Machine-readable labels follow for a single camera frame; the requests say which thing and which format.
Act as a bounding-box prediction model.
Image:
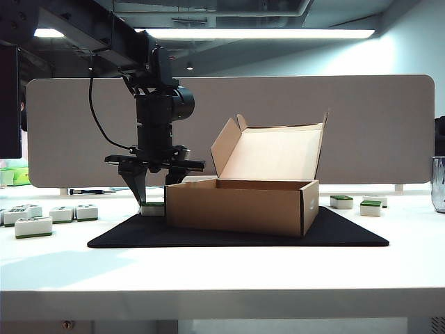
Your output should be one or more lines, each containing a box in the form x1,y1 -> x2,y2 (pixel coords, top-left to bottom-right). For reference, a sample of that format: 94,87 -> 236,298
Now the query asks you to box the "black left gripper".
105,93 -> 206,206

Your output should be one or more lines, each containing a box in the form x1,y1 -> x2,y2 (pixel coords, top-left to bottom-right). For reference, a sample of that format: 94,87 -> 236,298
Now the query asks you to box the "brown cardboard box with lid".
165,110 -> 330,238

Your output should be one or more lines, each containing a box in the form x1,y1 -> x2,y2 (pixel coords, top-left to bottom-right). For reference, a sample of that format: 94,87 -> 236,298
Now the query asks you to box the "black rectangular mat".
86,205 -> 390,248

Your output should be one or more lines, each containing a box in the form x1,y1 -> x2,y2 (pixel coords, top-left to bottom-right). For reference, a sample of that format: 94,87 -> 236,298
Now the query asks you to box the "black screwdriver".
69,189 -> 116,196

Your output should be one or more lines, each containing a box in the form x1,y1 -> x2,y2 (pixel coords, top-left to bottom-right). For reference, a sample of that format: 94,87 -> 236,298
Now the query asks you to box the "bright green package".
0,166 -> 31,188

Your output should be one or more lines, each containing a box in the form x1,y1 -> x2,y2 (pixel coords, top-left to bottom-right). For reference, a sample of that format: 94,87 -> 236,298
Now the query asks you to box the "dark monitor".
0,45 -> 22,159

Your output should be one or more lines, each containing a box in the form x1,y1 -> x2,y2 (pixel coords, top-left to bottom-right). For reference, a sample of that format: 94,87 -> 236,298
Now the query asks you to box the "grey desk divider panel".
26,74 -> 435,190

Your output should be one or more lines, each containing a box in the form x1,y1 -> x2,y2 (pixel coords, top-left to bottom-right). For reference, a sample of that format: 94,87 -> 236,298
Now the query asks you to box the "clear glass cup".
430,156 -> 445,214

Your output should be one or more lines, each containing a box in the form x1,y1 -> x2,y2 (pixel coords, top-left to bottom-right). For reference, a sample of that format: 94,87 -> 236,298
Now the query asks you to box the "black chair back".
433,116 -> 445,154

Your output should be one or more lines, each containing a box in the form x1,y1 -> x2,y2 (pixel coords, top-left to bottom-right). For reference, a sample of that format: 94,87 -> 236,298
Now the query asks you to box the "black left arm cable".
88,51 -> 140,151

